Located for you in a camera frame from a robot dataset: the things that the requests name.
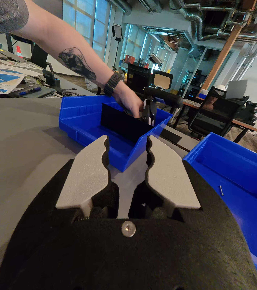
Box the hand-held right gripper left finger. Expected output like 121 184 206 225
55 135 111 218

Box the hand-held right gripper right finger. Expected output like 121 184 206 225
145 135 201 217

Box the blue storage bin with divider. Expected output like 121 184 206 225
59 95 174 172

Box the blue plastic storage bin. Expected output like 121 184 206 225
182 132 257 290

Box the person's left forearm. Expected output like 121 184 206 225
11 0 117 91

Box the person's left hand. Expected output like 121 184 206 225
113 82 145 119

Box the black panel with tan insert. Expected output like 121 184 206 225
152 69 174 90

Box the black table mat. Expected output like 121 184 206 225
160 129 182 144

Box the black bin divider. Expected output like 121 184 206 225
100 103 154 144

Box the black high-back chair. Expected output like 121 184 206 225
126 63 153 94

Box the black studio light panel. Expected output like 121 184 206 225
111 24 123 71
149 53 163 66

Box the brown mannequin head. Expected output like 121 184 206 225
204 96 218 110

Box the black wristwatch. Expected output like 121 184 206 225
103 71 125 97

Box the black mesh office chair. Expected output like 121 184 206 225
187 86 250 138

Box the white printed sign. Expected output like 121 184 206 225
85 78 97 91

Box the wooden pillar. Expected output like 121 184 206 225
201 24 243 91

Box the wooden desk with black legs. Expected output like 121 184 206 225
173 95 257 143

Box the dark grey pad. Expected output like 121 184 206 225
10 85 57 98

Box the blue pen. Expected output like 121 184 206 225
19 87 42 96

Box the black charger device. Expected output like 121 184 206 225
42 69 61 88

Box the black monitor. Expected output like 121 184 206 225
30 0 63 73

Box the printed leaflet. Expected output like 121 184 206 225
0 57 42 95

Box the silver bent air duct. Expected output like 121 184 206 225
169 0 257 44

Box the black cable bundle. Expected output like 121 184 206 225
59 87 82 97

